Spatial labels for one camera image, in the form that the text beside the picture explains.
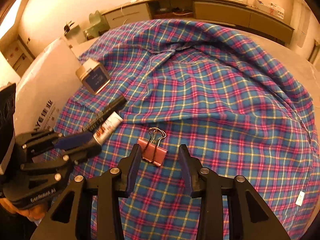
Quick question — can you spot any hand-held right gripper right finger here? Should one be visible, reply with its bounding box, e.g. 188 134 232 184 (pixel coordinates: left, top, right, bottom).
178 144 292 240

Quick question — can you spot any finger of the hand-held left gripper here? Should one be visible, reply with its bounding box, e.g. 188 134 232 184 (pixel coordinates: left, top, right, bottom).
20 142 102 191
15 127 93 156

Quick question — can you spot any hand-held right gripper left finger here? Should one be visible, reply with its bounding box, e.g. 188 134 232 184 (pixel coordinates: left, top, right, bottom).
30 144 143 240

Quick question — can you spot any pink binder clip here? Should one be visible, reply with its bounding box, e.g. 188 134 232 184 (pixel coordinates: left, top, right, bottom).
137 127 168 167

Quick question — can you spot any white glue stick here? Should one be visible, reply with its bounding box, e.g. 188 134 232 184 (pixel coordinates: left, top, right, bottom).
92 111 123 147

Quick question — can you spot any white cardboard box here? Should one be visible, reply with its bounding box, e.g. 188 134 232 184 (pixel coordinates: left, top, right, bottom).
13 37 87 143

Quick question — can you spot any person's left hand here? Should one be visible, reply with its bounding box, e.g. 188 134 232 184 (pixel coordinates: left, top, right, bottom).
0 197 50 222

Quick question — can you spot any black marker pen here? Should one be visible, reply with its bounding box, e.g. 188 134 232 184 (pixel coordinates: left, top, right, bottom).
82 95 128 133

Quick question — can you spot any gold cube box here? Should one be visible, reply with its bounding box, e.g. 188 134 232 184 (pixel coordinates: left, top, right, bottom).
75 58 111 96

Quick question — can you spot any blue plaid blanket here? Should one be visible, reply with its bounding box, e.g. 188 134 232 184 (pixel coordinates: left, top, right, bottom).
41 18 316 240

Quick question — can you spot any small dark ornament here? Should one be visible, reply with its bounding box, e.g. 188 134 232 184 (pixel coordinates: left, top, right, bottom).
63 21 80 39

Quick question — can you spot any green chair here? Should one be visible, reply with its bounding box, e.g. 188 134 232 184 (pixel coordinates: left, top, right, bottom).
83 10 111 41

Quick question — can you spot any grey mattress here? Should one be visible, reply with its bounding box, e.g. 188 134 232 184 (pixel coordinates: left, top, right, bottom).
232 27 320 160

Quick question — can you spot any long grey tv cabinet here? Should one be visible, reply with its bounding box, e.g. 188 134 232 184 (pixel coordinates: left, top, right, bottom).
101 0 296 46

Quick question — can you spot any white box of cards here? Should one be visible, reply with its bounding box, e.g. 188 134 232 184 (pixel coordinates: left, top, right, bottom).
253 0 286 20

